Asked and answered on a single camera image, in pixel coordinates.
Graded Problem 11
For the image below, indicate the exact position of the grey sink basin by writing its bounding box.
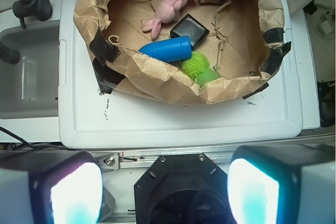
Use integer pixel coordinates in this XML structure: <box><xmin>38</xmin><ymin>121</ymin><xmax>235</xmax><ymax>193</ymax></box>
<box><xmin>1</xmin><ymin>21</ymin><xmax>59</xmax><ymax>119</ymax></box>

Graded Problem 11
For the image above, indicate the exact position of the green fuzzy toy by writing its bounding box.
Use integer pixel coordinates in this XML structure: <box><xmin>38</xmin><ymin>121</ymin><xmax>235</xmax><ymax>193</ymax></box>
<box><xmin>180</xmin><ymin>51</ymin><xmax>220</xmax><ymax>87</ymax></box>

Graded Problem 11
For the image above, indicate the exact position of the blue plastic bottle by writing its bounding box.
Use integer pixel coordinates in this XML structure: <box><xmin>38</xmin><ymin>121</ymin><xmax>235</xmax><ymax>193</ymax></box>
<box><xmin>139</xmin><ymin>36</ymin><xmax>192</xmax><ymax>62</ymax></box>

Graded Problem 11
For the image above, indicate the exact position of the white adapter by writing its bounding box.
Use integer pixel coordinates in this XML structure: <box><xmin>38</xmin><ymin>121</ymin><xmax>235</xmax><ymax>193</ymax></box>
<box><xmin>318</xmin><ymin>10</ymin><xmax>335</xmax><ymax>36</ymax></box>

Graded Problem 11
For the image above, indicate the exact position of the white plastic bin lid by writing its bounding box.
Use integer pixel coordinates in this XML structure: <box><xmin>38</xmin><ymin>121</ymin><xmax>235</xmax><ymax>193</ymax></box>
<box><xmin>58</xmin><ymin>0</ymin><xmax>303</xmax><ymax>150</ymax></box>

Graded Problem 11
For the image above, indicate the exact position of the black faucet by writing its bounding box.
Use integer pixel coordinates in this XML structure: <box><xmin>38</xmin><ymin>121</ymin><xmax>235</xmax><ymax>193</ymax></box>
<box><xmin>12</xmin><ymin>0</ymin><xmax>53</xmax><ymax>29</ymax></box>

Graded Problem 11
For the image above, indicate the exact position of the black octagonal mount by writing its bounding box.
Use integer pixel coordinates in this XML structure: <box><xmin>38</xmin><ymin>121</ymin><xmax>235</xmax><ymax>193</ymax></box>
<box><xmin>134</xmin><ymin>154</ymin><xmax>236</xmax><ymax>223</ymax></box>

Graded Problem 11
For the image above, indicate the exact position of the aluminium rail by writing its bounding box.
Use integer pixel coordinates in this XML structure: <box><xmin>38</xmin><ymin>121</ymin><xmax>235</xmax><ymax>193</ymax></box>
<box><xmin>90</xmin><ymin>132</ymin><xmax>336</xmax><ymax>171</ymax></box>

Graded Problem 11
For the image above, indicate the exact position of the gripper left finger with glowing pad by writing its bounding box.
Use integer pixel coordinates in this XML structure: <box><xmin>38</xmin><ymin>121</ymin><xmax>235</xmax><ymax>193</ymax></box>
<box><xmin>1</xmin><ymin>151</ymin><xmax>103</xmax><ymax>223</ymax></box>

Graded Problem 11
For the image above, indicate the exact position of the black cable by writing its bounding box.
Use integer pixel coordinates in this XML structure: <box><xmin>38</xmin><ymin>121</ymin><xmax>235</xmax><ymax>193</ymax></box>
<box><xmin>0</xmin><ymin>126</ymin><xmax>77</xmax><ymax>152</ymax></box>

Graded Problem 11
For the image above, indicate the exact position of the brown paper bag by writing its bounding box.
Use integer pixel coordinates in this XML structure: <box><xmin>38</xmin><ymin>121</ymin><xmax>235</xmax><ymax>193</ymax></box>
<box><xmin>74</xmin><ymin>0</ymin><xmax>291</xmax><ymax>105</ymax></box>

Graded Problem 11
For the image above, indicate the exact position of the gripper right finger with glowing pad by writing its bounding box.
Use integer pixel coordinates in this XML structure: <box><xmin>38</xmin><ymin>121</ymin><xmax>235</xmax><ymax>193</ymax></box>
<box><xmin>227</xmin><ymin>144</ymin><xmax>335</xmax><ymax>223</ymax></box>

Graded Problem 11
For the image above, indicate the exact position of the black square box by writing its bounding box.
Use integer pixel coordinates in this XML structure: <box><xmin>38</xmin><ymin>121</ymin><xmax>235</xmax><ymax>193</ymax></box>
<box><xmin>170</xmin><ymin>14</ymin><xmax>209</xmax><ymax>49</ymax></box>

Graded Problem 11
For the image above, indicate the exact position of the pink plush bunny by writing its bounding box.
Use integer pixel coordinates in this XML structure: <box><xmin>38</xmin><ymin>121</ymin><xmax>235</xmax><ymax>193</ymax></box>
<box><xmin>142</xmin><ymin>0</ymin><xmax>188</xmax><ymax>40</ymax></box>

